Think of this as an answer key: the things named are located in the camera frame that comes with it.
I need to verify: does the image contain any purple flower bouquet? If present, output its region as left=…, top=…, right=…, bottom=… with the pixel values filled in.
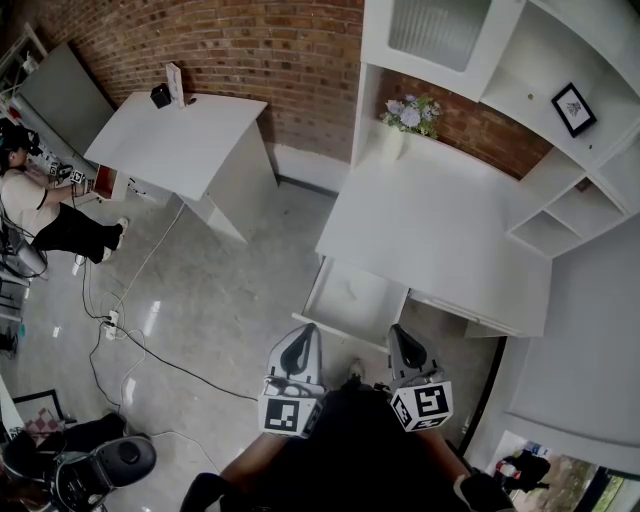
left=381, top=93, right=444, bottom=140

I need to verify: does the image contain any framed checkered picture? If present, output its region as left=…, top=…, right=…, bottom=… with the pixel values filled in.
left=11, top=388, right=65, bottom=437

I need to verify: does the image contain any white desk drawer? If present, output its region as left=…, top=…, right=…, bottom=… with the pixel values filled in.
left=291, top=254, right=412, bottom=354

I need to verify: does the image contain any black cable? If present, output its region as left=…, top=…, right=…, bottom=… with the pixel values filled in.
left=73, top=252, right=260, bottom=404

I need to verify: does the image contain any white upright box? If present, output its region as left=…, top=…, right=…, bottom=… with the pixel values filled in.
left=165, top=62, right=185, bottom=109

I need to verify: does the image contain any metal cylinder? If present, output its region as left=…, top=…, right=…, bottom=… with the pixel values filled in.
left=13, top=243, right=50, bottom=277

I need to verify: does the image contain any white desk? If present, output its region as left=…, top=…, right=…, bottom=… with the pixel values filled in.
left=314, top=142, right=555, bottom=339

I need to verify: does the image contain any white shelf hutch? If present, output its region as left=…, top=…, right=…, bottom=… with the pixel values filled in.
left=349, top=0, right=640, bottom=259

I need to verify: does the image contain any person's black clothing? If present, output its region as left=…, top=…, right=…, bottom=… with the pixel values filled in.
left=178, top=379, right=517, bottom=512

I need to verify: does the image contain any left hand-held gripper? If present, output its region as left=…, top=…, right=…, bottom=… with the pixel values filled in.
left=256, top=323, right=327, bottom=440

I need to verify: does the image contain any red-brown box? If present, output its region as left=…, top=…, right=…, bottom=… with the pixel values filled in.
left=93, top=164, right=120, bottom=197

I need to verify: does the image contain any white vase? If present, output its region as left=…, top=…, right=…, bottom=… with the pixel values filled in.
left=381, top=125, right=407, bottom=161

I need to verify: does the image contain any person's right forearm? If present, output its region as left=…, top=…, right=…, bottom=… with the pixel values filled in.
left=418, top=425, right=475, bottom=479

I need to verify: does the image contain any person's left forearm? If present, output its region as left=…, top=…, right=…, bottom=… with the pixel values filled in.
left=218, top=430, right=321, bottom=484

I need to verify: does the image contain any white cabinet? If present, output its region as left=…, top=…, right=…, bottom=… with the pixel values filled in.
left=502, top=213, right=640, bottom=454

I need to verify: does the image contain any black backpack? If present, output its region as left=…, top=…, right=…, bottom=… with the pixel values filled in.
left=508, top=448, right=552, bottom=490

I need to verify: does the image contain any grey panel board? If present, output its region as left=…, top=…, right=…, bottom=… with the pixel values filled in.
left=16, top=41, right=120, bottom=157

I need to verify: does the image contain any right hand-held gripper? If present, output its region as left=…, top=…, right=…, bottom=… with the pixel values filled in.
left=388, top=323, right=454, bottom=434

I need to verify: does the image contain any black picture frame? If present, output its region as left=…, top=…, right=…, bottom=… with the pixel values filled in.
left=550, top=82, right=599, bottom=139

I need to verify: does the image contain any white side table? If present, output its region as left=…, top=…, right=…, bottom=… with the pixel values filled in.
left=83, top=90, right=279, bottom=245

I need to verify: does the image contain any white cable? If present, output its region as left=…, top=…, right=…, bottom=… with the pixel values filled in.
left=97, top=197, right=221, bottom=474

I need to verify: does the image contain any black round stool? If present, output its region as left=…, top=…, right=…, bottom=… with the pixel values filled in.
left=92, top=433, right=158, bottom=489

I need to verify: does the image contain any white power strip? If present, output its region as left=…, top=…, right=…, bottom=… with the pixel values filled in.
left=101, top=309, right=122, bottom=342

